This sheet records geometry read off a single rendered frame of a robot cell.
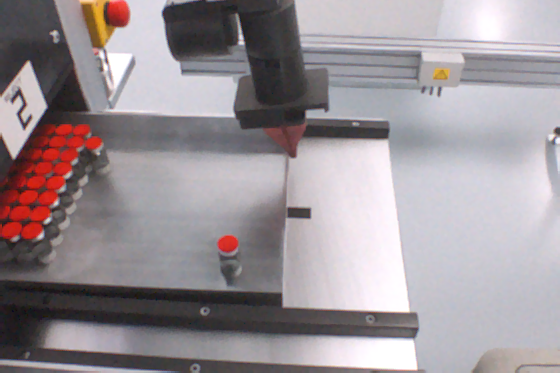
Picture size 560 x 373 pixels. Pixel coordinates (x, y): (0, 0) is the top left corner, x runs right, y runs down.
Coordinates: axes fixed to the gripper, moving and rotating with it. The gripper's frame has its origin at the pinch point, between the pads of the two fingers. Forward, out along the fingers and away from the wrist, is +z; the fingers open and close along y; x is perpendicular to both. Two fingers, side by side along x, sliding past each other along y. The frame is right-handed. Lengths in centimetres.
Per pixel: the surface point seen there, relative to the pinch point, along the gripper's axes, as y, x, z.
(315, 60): 2, -84, 42
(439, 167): -38, -92, 99
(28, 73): 25.0, 3.6, -16.7
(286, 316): 0.0, 21.4, 1.3
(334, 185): -4.6, 2.4, 4.2
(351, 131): -7.1, -6.3, 3.3
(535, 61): -63, -85, 49
